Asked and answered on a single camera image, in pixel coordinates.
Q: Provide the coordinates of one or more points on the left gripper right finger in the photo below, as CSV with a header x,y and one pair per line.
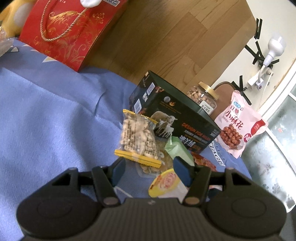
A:
x,y
196,178

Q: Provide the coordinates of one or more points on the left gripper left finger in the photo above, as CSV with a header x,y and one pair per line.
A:
x,y
105,179

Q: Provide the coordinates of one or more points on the red spicy snack packet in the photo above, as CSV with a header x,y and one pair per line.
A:
x,y
202,161

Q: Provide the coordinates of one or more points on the green snack packet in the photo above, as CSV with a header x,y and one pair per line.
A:
x,y
175,148

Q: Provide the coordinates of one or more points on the yellow-edged cracker packet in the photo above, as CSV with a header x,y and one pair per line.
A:
x,y
137,140

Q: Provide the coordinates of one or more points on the yellow-lid cup snack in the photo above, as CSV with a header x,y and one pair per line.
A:
x,y
168,185

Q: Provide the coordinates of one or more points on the orange nut snack packet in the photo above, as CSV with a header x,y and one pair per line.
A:
x,y
148,171

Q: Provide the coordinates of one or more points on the black sheep-print cardboard box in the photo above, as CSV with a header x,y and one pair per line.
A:
x,y
177,115

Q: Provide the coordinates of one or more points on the pink twisted snack bag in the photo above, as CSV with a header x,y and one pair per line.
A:
x,y
239,123

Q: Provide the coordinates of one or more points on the blue patterned tablecloth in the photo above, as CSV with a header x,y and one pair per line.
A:
x,y
52,119

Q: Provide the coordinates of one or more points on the glass nut jar gold lid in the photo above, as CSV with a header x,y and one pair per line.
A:
x,y
203,95

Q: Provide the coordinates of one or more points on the brown chair back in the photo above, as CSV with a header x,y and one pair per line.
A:
x,y
224,91

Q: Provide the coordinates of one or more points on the red gift bag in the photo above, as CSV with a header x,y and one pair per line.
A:
x,y
69,32

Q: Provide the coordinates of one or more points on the white lamp bulb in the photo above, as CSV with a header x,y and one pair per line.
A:
x,y
276,47

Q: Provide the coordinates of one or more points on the pastel plush toy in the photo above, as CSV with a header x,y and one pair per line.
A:
x,y
90,3

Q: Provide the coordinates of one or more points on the yellow duck plush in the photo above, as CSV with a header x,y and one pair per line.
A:
x,y
14,16

